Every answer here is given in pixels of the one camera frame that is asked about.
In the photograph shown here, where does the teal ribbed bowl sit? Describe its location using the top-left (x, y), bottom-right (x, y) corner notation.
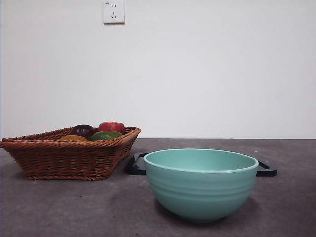
top-left (143, 148), bottom-right (259, 224)

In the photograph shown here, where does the brown fuzzy kiwi fruit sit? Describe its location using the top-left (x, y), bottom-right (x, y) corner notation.
top-left (58, 134), bottom-right (88, 142)

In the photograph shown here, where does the red apple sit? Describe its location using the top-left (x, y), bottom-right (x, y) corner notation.
top-left (98, 121), bottom-right (126, 134)

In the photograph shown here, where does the dark teal rectangular tray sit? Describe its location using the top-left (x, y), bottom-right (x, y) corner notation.
top-left (125, 152), bottom-right (277, 177)

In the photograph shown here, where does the green avocado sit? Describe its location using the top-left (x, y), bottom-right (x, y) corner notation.
top-left (89, 130), bottom-right (123, 141)

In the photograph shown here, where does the dark purple round fruit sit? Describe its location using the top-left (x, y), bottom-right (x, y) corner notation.
top-left (70, 124), bottom-right (96, 137)

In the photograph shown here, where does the brown wicker basket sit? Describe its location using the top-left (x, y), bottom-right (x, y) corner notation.
top-left (0, 126), bottom-right (142, 180)

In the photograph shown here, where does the white wall socket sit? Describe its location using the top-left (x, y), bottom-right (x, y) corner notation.
top-left (103, 0), bottom-right (125, 25)

